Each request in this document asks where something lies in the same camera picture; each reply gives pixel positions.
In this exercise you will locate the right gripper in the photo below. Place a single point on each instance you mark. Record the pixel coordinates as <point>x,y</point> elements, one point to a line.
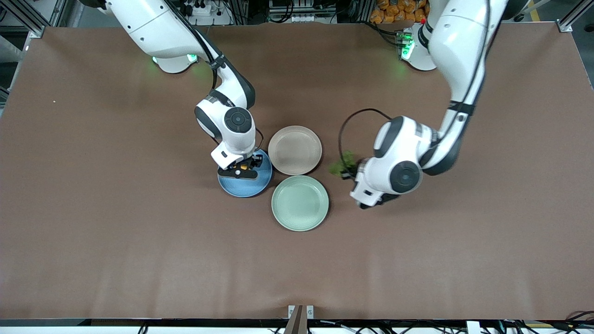
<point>253,162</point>

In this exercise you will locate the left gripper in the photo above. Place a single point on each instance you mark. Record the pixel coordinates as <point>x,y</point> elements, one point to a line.
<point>351,171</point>

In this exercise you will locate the green lettuce leaf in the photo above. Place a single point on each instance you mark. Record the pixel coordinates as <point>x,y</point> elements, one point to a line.
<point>345,162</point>

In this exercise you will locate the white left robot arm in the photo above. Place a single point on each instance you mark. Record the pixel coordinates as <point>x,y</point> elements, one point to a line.
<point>464,37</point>

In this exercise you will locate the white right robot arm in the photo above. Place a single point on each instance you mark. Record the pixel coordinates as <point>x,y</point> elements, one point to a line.
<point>158,28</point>

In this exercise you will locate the blue plate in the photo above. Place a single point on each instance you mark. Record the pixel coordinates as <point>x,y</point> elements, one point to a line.
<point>246,188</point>

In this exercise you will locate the beige plate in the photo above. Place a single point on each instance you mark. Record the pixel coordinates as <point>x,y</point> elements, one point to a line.
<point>294,150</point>

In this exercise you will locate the green plate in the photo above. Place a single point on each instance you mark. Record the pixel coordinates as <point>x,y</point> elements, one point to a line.
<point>300,203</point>

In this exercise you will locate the white power strip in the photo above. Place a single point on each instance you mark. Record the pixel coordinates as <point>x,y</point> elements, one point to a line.
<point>202,9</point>

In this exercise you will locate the orange fruit pile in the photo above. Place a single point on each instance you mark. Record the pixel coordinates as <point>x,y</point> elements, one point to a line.
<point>399,9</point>

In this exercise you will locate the aluminium frame profile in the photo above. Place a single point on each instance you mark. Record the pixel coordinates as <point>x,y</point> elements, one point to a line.
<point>568,21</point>
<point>28,18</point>

